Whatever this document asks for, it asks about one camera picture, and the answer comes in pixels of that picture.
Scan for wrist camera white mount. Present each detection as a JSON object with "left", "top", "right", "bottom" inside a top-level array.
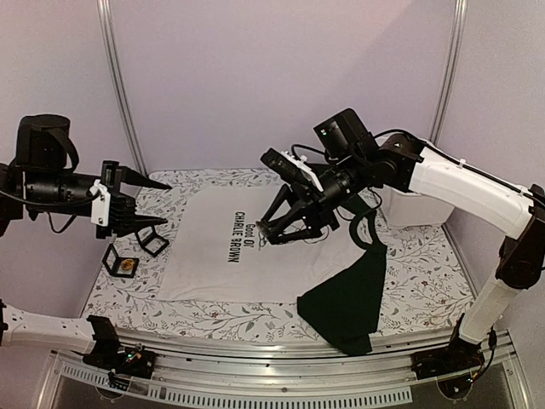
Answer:
[
  {"left": 261, "top": 148, "right": 324, "bottom": 192},
  {"left": 89, "top": 160, "right": 127, "bottom": 228}
]

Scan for aluminium front rail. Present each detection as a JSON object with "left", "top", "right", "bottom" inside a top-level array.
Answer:
[{"left": 37, "top": 330, "right": 531, "bottom": 408}]

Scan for white plastic bin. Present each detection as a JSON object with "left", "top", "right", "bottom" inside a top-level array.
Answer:
[{"left": 377, "top": 130, "right": 455, "bottom": 228}]

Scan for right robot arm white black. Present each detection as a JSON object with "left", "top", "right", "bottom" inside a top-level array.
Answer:
[{"left": 256, "top": 108, "right": 544, "bottom": 372}]

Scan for white green raglan t-shirt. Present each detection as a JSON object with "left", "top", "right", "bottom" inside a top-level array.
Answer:
[{"left": 158, "top": 187, "right": 387, "bottom": 356}]

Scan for yellow round brooch brown flowers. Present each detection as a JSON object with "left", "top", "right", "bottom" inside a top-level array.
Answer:
[{"left": 120, "top": 258, "right": 135, "bottom": 271}]

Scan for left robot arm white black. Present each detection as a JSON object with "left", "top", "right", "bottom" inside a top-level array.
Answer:
[{"left": 1, "top": 114, "right": 168, "bottom": 370}]

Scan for left aluminium frame post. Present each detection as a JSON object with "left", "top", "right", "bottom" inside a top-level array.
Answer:
[{"left": 96, "top": 0, "right": 148, "bottom": 176}]

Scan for black display box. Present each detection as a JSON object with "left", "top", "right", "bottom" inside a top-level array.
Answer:
[
  {"left": 135, "top": 226, "right": 170, "bottom": 257},
  {"left": 101, "top": 244, "right": 140, "bottom": 279}
]

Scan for right aluminium frame post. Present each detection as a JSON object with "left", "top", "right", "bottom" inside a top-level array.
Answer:
[{"left": 430, "top": 0, "right": 468, "bottom": 146}]

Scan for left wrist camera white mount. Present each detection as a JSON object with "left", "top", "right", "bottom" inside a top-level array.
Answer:
[{"left": 89, "top": 160, "right": 127, "bottom": 228}]

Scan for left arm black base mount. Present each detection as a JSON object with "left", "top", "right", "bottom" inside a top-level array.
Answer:
[{"left": 83, "top": 340, "right": 157, "bottom": 379}]

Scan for aluminium frame post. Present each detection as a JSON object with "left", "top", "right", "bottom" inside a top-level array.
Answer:
[
  {"left": 430, "top": 0, "right": 468, "bottom": 146},
  {"left": 96, "top": 0, "right": 148, "bottom": 176}
]

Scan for black display box near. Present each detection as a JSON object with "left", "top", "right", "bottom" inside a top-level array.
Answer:
[{"left": 101, "top": 244, "right": 140, "bottom": 279}]

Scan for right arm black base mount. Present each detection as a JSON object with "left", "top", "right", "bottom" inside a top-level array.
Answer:
[{"left": 410, "top": 332, "right": 485, "bottom": 380}]

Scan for black display box far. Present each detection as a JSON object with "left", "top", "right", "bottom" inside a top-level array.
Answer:
[{"left": 135, "top": 226, "right": 170, "bottom": 257}]

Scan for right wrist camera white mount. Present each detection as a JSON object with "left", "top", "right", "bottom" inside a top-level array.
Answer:
[{"left": 261, "top": 148, "right": 324, "bottom": 192}]

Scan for floral patterned table mat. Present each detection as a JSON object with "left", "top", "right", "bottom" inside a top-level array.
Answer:
[{"left": 83, "top": 169, "right": 473, "bottom": 343}]

